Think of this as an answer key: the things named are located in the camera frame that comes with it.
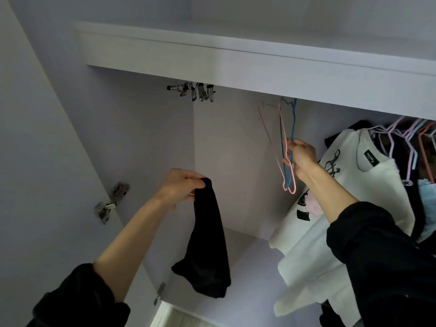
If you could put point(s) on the light grey wardrobe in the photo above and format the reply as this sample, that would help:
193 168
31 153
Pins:
41 132

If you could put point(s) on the grey wardrobe shelf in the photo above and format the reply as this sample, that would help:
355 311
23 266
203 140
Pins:
272 64

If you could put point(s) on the black star-trim graphic t-shirt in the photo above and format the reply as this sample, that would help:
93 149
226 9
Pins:
344 136

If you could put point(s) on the white cartoon print t-shirt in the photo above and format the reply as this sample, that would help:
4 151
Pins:
368 194

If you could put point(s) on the black garment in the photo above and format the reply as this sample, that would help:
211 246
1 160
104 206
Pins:
208 255

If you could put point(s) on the person's left hand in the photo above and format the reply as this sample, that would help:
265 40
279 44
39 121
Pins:
178 187

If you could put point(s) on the person's left forearm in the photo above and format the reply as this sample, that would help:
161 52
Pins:
129 245

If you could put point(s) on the cluster of metal clips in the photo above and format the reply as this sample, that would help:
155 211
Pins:
197 90

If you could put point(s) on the light blue knit sweater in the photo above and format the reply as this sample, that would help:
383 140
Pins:
428 207

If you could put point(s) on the bunch of pastel hangers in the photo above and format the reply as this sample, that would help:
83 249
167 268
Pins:
280 132

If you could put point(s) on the person's right hand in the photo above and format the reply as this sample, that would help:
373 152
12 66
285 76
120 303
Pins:
301 156

